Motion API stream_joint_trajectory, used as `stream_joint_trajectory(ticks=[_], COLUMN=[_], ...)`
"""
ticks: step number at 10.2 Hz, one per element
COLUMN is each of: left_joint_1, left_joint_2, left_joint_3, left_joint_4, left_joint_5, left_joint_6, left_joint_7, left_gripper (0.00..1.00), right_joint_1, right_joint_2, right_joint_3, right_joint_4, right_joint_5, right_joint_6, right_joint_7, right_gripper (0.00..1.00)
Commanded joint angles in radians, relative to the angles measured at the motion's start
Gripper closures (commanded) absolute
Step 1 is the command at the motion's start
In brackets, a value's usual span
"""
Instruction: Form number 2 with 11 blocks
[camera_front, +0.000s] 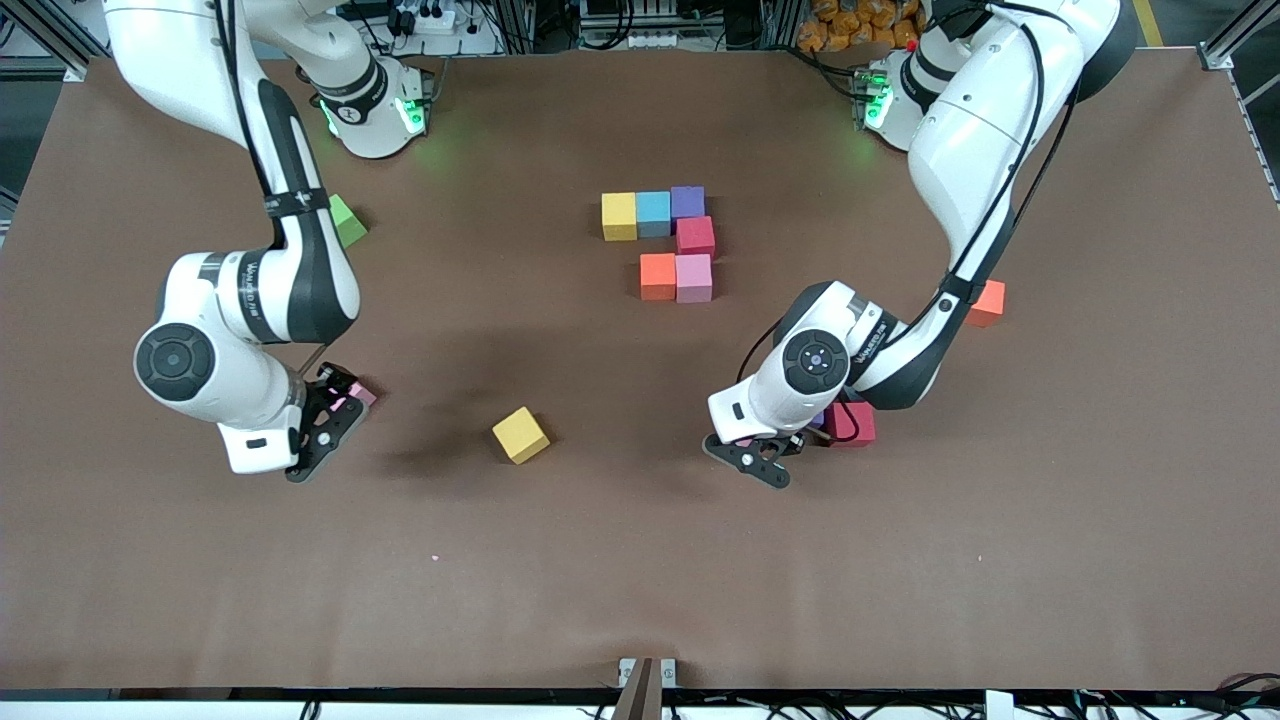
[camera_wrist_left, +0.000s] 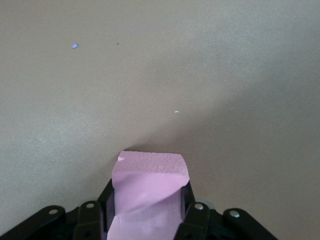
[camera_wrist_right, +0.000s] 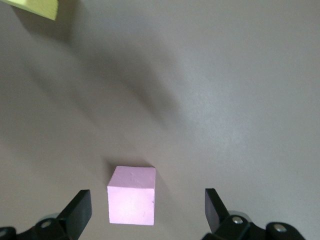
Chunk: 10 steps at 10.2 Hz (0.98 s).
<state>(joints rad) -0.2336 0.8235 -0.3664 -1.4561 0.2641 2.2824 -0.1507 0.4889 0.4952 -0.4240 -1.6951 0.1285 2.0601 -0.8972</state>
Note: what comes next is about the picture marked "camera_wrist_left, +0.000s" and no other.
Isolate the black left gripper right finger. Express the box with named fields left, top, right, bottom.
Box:
left=172, top=179, right=278, bottom=240

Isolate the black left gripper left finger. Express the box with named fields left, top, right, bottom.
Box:
left=0, top=178, right=116, bottom=240

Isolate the pink foam cube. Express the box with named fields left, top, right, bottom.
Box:
left=106, top=150, right=190, bottom=240

